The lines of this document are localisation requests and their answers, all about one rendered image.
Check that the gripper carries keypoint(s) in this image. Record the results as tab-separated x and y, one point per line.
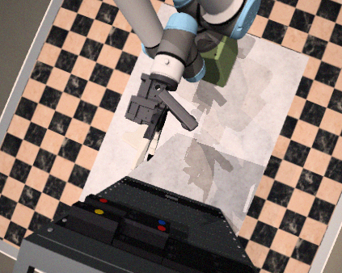
151	115

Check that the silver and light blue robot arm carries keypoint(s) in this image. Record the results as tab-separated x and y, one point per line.
232	18

